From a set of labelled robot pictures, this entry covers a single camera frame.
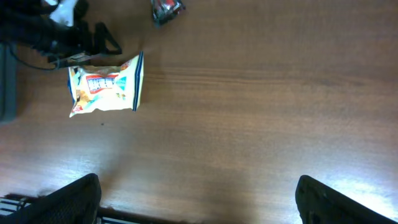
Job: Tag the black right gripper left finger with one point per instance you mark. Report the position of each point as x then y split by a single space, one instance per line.
75 203

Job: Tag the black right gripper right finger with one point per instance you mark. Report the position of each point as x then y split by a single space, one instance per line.
318 203

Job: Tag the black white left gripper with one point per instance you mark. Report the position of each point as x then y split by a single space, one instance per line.
56 30

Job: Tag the beige chips bag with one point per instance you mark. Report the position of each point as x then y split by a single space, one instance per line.
106 88

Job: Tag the black snack packet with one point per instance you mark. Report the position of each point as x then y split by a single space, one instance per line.
164 11

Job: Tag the dark grey plastic basket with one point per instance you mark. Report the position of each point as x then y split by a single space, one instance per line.
8 84

